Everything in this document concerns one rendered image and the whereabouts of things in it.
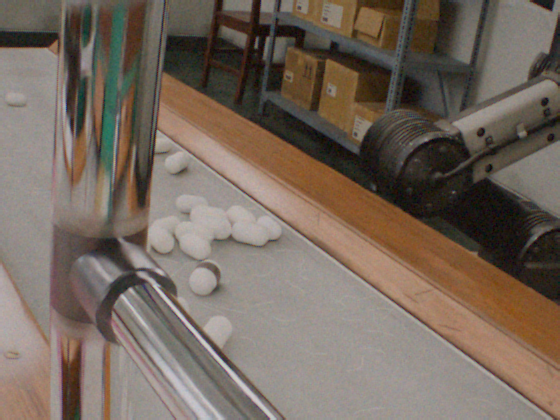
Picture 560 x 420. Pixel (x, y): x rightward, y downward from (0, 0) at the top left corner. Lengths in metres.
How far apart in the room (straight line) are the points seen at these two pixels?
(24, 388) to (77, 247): 0.30
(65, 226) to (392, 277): 0.52
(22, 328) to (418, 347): 0.30
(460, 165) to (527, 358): 0.50
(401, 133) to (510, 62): 2.17
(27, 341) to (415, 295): 0.33
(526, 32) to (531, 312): 2.55
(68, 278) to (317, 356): 0.40
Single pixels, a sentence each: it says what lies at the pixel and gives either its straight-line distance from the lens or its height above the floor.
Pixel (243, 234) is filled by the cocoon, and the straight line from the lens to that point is 0.70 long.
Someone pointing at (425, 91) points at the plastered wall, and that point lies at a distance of 3.59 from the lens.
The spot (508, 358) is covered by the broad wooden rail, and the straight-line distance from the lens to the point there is 0.59.
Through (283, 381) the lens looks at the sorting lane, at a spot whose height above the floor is 0.74.
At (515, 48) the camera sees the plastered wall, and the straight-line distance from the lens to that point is 3.18.
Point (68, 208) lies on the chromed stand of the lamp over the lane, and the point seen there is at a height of 0.98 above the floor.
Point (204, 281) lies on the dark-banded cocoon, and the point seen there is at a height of 0.76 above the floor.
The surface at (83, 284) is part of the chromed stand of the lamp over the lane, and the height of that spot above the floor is 0.96.
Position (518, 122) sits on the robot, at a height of 0.82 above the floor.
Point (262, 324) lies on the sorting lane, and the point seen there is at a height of 0.74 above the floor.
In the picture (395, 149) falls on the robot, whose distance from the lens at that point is 1.02.
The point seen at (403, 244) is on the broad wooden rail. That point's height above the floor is 0.76.
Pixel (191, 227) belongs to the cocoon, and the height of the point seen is 0.76.
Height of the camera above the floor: 1.04
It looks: 22 degrees down
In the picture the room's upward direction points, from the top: 9 degrees clockwise
